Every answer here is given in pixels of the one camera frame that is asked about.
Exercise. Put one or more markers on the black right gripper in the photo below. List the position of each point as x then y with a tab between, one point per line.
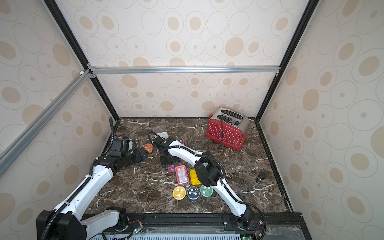
159	142

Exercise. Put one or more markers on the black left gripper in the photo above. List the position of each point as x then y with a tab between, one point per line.
139	156

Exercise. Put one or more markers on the purple pillbox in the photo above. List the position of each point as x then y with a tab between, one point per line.
183	141
171	169

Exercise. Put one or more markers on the red pillbox clear lid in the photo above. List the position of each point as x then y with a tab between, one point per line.
182	174

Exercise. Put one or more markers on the white pillbox with amber lid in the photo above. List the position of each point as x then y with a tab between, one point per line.
194	178

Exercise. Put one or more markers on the yellow round pillbox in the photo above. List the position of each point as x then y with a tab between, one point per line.
179	193

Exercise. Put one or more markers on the dark blue round pillbox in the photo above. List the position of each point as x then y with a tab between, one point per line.
193	193

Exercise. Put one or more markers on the green round pillbox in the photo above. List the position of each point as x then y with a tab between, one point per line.
206	191

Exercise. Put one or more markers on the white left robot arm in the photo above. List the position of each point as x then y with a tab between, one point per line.
65	221

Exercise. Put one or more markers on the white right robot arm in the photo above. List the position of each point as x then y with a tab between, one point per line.
210	173

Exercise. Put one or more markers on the white pillbox clear lid rear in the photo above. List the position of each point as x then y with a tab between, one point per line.
161	131

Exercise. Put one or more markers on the orange pillbox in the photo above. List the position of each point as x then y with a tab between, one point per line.
148	148

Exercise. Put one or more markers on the red and silver toaster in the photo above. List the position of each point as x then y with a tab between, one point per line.
228	128

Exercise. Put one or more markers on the small black cap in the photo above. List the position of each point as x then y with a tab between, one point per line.
261	176

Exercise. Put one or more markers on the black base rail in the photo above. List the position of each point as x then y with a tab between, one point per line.
274	226

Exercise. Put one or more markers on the aluminium frame side bar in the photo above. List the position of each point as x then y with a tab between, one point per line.
25	138

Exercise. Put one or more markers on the aluminium frame crossbar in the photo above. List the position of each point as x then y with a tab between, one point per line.
186	70

